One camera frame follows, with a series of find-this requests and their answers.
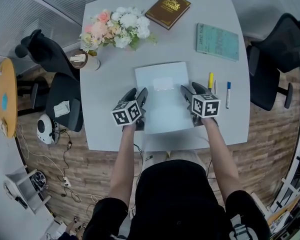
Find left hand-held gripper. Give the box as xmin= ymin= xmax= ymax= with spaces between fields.
xmin=111 ymin=86 xmax=149 ymax=131

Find person's left forearm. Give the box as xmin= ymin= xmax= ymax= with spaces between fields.
xmin=107 ymin=123 xmax=138 ymax=207

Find grey and white strap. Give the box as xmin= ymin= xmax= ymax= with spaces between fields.
xmin=228 ymin=213 xmax=251 ymax=240

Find white round headset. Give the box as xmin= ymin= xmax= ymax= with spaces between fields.
xmin=36 ymin=113 xmax=55 ymax=145

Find brown hardcover book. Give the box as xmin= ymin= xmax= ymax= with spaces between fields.
xmin=144 ymin=0 xmax=192 ymax=31

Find beige tumbler with brown lid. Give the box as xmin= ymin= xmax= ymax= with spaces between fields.
xmin=69 ymin=49 xmax=101 ymax=72

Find person's black shirt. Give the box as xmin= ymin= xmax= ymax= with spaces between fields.
xmin=82 ymin=159 xmax=271 ymax=240

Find teal book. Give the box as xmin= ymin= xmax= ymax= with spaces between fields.
xmin=195 ymin=22 xmax=240 ymax=62

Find round wooden table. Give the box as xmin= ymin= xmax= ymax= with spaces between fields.
xmin=0 ymin=57 xmax=50 ymax=139

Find white paper sheet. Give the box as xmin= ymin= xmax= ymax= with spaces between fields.
xmin=53 ymin=100 xmax=71 ymax=118

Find white rectangular table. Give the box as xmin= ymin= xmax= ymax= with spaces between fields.
xmin=79 ymin=0 xmax=251 ymax=152

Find black cable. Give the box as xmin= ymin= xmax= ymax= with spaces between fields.
xmin=61 ymin=146 xmax=72 ymax=179

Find black round cable spool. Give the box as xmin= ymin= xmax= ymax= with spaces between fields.
xmin=29 ymin=168 xmax=48 ymax=192

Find white marker with blue cap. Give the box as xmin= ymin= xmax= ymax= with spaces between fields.
xmin=225 ymin=81 xmax=232 ymax=109

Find pink and white flower bouquet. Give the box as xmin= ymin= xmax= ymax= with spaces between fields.
xmin=79 ymin=6 xmax=158 ymax=57

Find person's beige shorts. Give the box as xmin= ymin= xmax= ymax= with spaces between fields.
xmin=142 ymin=149 xmax=206 ymax=170

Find person's right forearm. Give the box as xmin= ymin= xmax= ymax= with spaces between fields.
xmin=202 ymin=117 xmax=240 ymax=209

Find white cable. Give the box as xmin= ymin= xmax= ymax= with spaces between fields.
xmin=16 ymin=123 xmax=66 ymax=180

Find black office chair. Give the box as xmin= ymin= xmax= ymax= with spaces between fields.
xmin=246 ymin=13 xmax=300 ymax=112
xmin=14 ymin=29 xmax=85 ymax=133

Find white metal rack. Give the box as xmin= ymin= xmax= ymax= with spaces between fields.
xmin=264 ymin=63 xmax=300 ymax=240

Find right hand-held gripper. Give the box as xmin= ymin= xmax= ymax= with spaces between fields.
xmin=180 ymin=81 xmax=221 ymax=128

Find white stool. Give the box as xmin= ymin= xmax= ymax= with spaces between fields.
xmin=3 ymin=165 xmax=52 ymax=215

